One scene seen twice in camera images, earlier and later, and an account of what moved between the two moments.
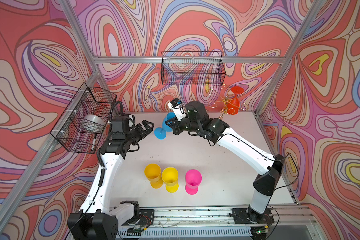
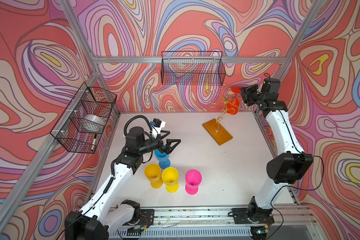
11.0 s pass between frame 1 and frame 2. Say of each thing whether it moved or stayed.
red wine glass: stayed
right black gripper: moved
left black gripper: moved
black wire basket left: stayed
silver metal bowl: stayed
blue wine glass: moved
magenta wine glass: stayed
